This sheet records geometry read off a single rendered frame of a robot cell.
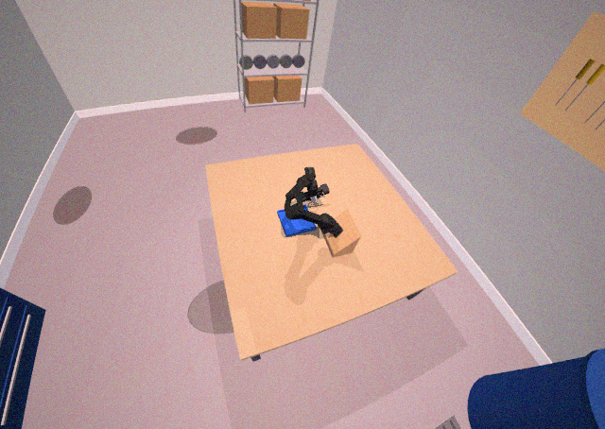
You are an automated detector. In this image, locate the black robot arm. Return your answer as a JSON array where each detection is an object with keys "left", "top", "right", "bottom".
[{"left": 285, "top": 167, "right": 344, "bottom": 238}]

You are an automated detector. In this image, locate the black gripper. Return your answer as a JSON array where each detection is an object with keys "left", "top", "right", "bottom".
[{"left": 299, "top": 183, "right": 330, "bottom": 202}]

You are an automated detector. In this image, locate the blue tray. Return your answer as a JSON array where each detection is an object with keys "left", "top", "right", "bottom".
[{"left": 277, "top": 209, "right": 317, "bottom": 237}]

